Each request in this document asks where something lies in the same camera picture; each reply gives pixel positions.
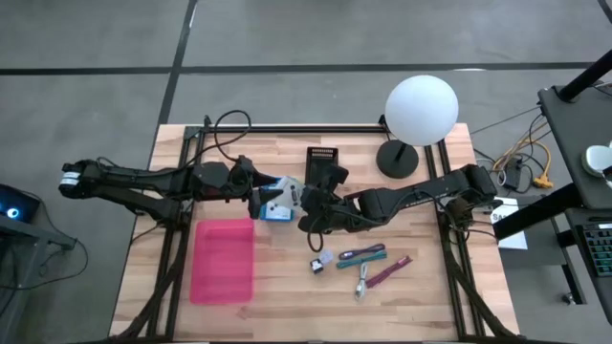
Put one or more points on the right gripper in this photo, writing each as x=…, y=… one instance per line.
x=325, y=200

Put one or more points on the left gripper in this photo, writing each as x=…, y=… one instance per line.
x=248, y=191

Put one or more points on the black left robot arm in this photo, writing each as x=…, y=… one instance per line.
x=143, y=184

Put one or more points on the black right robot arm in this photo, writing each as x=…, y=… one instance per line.
x=421, y=198

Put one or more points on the pink plastic bin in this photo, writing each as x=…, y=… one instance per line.
x=222, y=263

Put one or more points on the black plastic basket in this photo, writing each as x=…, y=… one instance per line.
x=315, y=165

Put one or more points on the blue plastic basket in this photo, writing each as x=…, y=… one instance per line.
x=287, y=217

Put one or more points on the small clear plastic bag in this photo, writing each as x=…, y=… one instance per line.
x=326, y=256

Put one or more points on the small black adapter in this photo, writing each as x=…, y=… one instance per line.
x=317, y=266

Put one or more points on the white globe lamp black stand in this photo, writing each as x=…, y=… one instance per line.
x=421, y=110

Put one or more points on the black power brick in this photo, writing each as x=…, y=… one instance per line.
x=512, y=173

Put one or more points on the white paper sheet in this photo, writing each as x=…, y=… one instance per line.
x=511, y=239

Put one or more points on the grey equipment stand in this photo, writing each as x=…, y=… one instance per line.
x=28, y=234

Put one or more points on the black box with blue light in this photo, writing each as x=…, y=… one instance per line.
x=16, y=205

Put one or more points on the black desk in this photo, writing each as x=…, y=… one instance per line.
x=574, y=143

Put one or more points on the black keyboard tray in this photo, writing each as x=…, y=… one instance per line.
x=581, y=267

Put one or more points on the white round device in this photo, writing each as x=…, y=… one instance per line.
x=597, y=160

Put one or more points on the black backlit keyboard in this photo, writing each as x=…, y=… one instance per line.
x=600, y=248

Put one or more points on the black pole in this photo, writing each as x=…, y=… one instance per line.
x=585, y=79

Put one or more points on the black aluminium rig frame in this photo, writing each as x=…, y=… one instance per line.
x=287, y=129

